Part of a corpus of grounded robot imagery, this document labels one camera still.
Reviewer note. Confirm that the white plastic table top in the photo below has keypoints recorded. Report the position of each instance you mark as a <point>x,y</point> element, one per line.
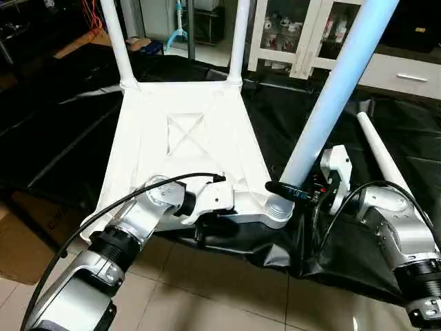
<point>193,138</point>

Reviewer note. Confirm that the black mat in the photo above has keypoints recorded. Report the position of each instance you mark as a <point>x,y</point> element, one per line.
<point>317,255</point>

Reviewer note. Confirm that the white drawer unit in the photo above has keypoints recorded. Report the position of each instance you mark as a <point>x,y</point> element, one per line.
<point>406,76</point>

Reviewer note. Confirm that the white glass-door cabinet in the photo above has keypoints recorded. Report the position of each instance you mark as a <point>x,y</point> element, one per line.
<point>296,38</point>

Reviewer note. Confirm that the dark metal stand pole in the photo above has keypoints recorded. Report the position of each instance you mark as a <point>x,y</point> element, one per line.
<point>190,31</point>

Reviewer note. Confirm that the blue box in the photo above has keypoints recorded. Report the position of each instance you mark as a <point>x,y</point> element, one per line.
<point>153,47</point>

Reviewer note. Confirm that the teal and white pole tool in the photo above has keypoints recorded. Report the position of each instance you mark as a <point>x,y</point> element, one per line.
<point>179,27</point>

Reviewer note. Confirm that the brown cardboard box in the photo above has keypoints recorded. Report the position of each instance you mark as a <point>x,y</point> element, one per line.
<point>21,241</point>

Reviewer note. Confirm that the black thin rod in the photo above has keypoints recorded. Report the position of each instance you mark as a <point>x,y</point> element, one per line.
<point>21,3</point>

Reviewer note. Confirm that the grey metal post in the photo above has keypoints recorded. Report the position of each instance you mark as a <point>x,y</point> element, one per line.
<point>5,52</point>

